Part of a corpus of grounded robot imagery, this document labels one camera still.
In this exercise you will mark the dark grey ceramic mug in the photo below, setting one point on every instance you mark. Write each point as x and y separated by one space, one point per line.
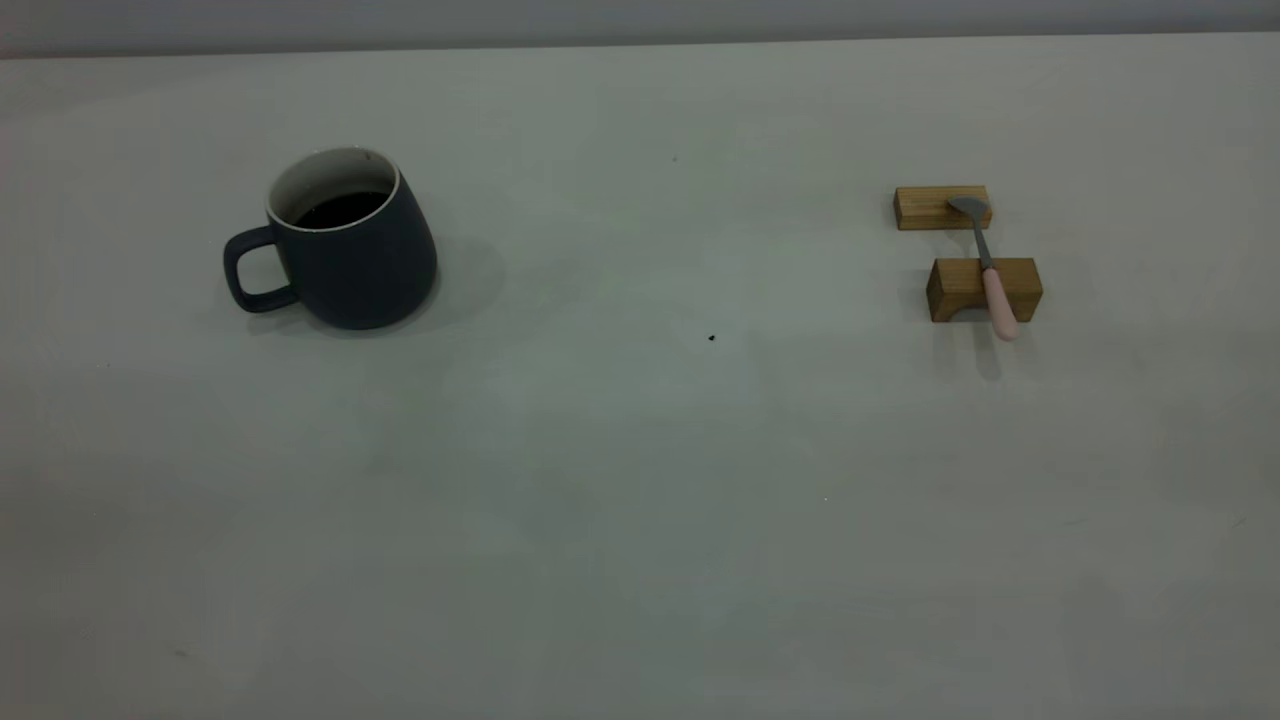
360 270

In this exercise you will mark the flat rectangular wooden block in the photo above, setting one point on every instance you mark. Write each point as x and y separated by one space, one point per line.
925 207

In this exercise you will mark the arched wooden block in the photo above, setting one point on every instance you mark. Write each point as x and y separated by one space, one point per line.
955 283

